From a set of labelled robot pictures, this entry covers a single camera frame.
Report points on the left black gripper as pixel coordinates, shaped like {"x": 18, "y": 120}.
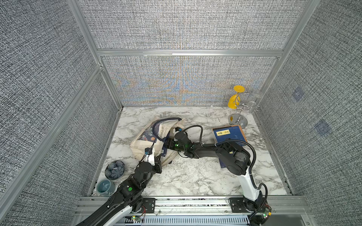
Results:
{"x": 157, "y": 165}

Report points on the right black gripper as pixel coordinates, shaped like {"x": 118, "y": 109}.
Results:
{"x": 171, "y": 141}

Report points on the cream canvas tote bag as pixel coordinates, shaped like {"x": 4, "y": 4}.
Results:
{"x": 154, "y": 135}

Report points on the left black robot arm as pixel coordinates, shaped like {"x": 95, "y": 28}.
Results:
{"x": 126, "y": 199}

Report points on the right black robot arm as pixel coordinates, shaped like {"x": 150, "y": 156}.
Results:
{"x": 239, "y": 158}

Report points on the blue book stack in bag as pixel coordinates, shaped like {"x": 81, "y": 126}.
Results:
{"x": 164, "y": 149}

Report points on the dark round cup cluster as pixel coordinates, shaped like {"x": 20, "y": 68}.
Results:
{"x": 115, "y": 170}

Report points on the teal ceramic cup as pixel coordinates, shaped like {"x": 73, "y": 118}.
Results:
{"x": 105, "y": 187}

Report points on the yellow wine glass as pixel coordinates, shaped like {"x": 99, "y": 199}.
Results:
{"x": 236, "y": 100}

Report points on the clear wine glass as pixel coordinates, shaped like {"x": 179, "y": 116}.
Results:
{"x": 252, "y": 101}

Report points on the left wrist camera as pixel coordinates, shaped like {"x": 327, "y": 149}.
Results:
{"x": 149, "y": 156}

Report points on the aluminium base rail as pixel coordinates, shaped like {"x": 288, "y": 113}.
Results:
{"x": 286, "y": 210}

